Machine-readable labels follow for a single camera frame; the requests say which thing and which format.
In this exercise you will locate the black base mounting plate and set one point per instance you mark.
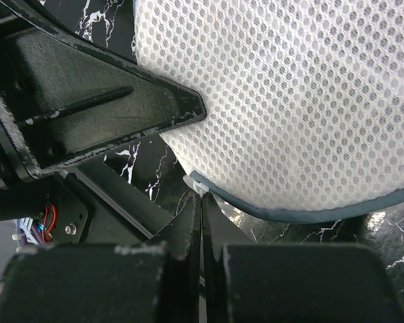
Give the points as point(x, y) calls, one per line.
point(96, 206)

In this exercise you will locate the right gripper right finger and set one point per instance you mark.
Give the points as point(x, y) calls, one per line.
point(289, 282)

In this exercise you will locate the white mesh laundry bag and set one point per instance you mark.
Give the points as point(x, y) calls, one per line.
point(304, 101)

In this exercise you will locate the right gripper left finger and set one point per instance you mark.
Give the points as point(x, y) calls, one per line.
point(156, 281)

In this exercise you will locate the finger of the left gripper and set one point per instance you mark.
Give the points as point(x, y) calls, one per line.
point(64, 100)

